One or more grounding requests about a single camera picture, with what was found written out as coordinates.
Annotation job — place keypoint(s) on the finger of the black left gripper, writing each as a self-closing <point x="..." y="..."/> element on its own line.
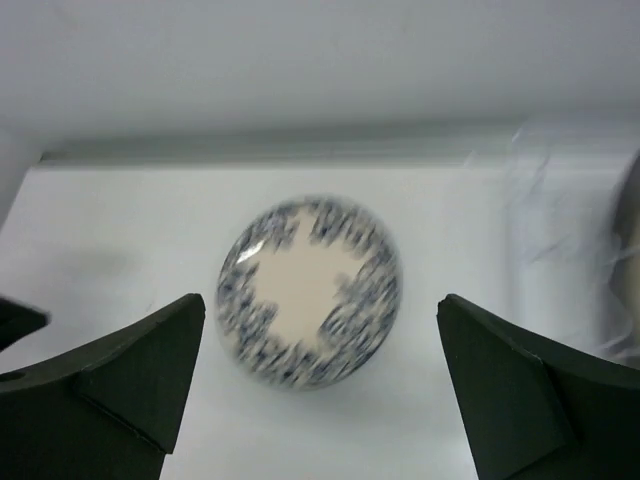
<point x="18" y="320"/>

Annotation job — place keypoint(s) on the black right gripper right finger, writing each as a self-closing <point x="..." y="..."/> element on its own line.
<point x="533" y="408"/>

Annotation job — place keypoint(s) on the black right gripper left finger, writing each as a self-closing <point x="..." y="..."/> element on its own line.
<point x="109" y="409"/>

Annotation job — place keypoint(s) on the blue floral white plate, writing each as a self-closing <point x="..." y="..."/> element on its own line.
<point x="308" y="292"/>

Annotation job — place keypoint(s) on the white wire dish rack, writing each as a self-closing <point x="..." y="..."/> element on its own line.
<point x="564" y="222"/>

